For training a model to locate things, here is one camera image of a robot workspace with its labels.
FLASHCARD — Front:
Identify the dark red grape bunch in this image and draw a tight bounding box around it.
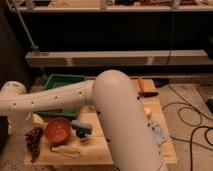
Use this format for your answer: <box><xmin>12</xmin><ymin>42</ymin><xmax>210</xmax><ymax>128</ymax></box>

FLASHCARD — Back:
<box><xmin>25</xmin><ymin>126</ymin><xmax>43</xmax><ymax>163</ymax></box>

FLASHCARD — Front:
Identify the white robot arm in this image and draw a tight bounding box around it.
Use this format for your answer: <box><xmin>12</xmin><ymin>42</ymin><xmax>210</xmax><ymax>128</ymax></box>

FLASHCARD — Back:
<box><xmin>0</xmin><ymin>70</ymin><xmax>168</xmax><ymax>171</ymax></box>

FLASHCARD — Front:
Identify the wooden shelf beam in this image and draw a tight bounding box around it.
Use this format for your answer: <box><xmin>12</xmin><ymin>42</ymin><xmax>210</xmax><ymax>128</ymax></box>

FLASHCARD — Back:
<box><xmin>25</xmin><ymin>50</ymin><xmax>213</xmax><ymax>67</ymax></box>

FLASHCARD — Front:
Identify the orange fruit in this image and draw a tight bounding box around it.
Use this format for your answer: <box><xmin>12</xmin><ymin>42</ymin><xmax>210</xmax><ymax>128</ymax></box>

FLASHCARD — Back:
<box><xmin>144</xmin><ymin>107</ymin><xmax>152</xmax><ymax>119</ymax></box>

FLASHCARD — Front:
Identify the teal dish brush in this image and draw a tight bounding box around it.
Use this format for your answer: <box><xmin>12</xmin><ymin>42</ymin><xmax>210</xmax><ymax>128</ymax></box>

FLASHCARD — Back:
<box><xmin>71</xmin><ymin>120</ymin><xmax>93</xmax><ymax>139</ymax></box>

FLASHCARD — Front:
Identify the green plastic tray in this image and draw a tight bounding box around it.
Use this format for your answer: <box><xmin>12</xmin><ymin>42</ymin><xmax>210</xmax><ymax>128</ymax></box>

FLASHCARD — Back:
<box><xmin>37</xmin><ymin>74</ymin><xmax>85</xmax><ymax>119</ymax></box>

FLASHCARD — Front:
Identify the orange bowl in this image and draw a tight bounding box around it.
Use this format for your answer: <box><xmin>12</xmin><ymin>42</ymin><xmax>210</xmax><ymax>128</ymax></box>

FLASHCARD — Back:
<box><xmin>44</xmin><ymin>117</ymin><xmax>71</xmax><ymax>144</ymax></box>

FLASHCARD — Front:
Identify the light blue cloth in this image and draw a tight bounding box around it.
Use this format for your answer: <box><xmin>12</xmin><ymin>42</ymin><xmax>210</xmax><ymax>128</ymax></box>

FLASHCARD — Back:
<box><xmin>151</xmin><ymin>121</ymin><xmax>168</xmax><ymax>146</ymax></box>

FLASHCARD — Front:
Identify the metal stand pole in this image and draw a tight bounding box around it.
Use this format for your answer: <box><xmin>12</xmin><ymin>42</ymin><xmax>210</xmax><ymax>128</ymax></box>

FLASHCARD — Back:
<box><xmin>6</xmin><ymin>0</ymin><xmax>45</xmax><ymax>53</ymax></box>

